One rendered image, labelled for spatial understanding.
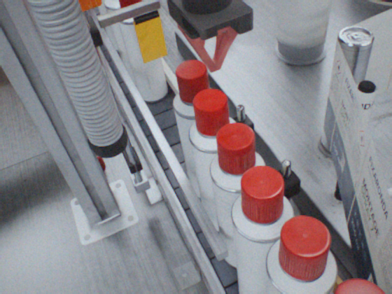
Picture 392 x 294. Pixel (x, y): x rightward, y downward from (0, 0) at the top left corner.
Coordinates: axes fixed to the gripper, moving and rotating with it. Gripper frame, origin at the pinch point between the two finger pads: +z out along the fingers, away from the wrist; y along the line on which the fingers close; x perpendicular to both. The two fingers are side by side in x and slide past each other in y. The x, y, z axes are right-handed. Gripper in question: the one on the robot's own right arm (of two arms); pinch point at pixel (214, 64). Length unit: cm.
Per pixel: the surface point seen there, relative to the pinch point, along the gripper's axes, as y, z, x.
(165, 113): 9.5, 13.5, 5.7
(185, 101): -8.2, -3.6, 7.2
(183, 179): -10.7, 5.4, 10.0
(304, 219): -27.2, -6.7, 6.2
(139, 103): 4.6, 5.3, 10.1
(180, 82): -8.1, -6.2, 7.3
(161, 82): 12.9, 9.9, 4.4
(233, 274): -19.7, 13.7, 9.0
